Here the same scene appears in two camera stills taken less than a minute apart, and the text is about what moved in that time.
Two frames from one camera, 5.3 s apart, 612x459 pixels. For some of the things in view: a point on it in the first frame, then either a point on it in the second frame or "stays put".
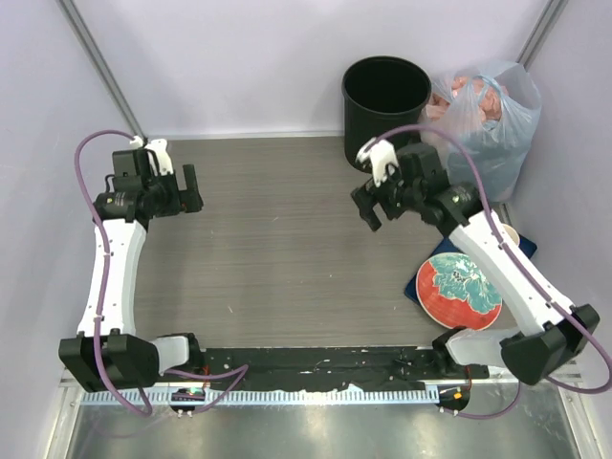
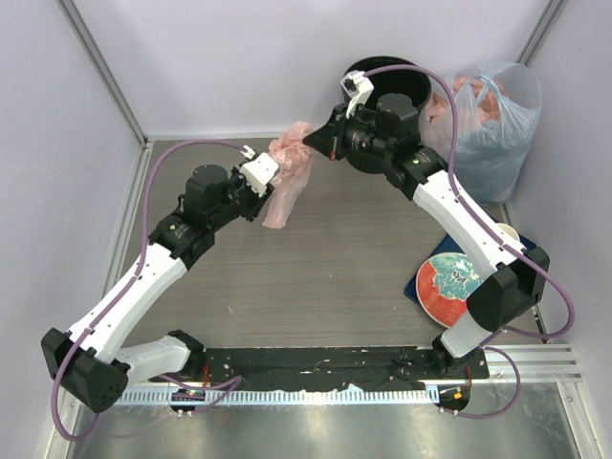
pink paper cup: [513, 235] stays put
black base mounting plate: [266, 369] stays put
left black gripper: [188, 200] → [257, 201]
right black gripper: [369, 196] → [328, 141]
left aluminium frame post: [69, 7] stays put
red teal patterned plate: [457, 292] stays put
